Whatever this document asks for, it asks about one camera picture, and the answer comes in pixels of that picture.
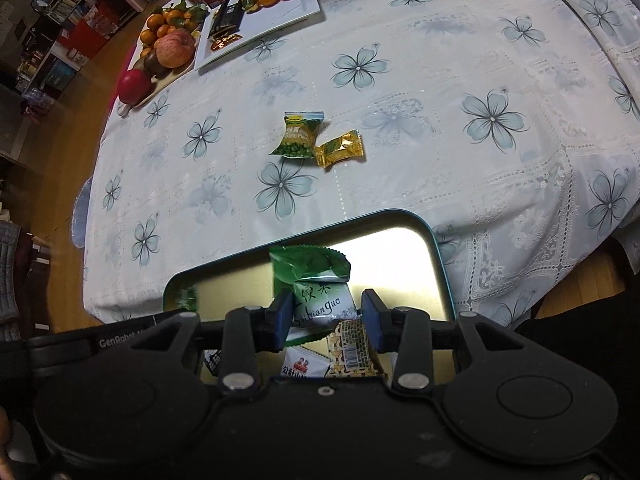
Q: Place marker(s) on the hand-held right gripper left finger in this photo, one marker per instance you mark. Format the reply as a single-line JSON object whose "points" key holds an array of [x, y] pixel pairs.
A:
{"points": [[282, 321]]}

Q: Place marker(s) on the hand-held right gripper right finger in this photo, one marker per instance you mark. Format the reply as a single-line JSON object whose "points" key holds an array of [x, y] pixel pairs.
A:
{"points": [[372, 321]]}

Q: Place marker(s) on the brown patterned snack packet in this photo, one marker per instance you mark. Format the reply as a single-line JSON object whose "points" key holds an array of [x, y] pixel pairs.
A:
{"points": [[352, 352]]}

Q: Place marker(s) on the white and green snack packet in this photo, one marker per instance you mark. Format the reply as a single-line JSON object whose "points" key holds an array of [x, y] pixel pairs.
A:
{"points": [[322, 305]]}

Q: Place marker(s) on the red and white snack packet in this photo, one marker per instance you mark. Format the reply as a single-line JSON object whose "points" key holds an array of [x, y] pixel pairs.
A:
{"points": [[302, 366]]}

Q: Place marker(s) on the teal metal tin box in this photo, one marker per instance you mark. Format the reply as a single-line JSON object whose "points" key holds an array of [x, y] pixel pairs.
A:
{"points": [[400, 270]]}

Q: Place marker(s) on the clear dark green snack packet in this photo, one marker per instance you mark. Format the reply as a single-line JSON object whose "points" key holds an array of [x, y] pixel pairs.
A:
{"points": [[305, 262]]}

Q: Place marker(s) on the white bear print snack packet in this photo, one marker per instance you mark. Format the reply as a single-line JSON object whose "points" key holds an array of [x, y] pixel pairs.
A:
{"points": [[212, 362]]}

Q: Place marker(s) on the grey quilted chair cushion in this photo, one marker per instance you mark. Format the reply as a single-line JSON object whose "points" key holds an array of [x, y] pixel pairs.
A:
{"points": [[15, 275]]}

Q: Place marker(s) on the yellow gold snack packet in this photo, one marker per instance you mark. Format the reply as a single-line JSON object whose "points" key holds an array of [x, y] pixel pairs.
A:
{"points": [[340, 150]]}

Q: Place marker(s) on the green pea snack packet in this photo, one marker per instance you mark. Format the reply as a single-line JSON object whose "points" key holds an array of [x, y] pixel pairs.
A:
{"points": [[296, 135]]}

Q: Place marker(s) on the dark red round fruit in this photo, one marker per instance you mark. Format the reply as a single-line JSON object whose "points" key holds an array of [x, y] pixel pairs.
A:
{"points": [[135, 87]]}

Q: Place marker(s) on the cream fruit tray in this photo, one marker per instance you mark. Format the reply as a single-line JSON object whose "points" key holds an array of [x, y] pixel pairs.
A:
{"points": [[170, 77]]}

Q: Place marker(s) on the gold foil candy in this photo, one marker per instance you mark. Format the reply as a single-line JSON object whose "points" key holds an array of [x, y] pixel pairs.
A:
{"points": [[225, 43]]}

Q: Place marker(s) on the brown kiwi fruit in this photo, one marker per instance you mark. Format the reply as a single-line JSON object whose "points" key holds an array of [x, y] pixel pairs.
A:
{"points": [[151, 61]]}

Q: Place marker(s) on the pink striped apple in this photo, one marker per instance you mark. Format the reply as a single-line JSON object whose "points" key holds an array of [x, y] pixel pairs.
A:
{"points": [[175, 49]]}

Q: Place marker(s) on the white rectangular plate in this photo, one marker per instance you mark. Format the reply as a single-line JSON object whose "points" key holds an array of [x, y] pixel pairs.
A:
{"points": [[280, 25]]}

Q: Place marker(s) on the black snack packet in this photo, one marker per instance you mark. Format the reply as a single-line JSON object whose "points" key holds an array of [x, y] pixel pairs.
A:
{"points": [[226, 19]]}

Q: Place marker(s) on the pile of leafy mandarins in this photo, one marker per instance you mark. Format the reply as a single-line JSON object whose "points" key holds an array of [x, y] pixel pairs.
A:
{"points": [[170, 20]]}

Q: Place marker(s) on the cluttered storage shelf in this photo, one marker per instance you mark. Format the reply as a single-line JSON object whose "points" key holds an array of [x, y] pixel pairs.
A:
{"points": [[60, 25]]}

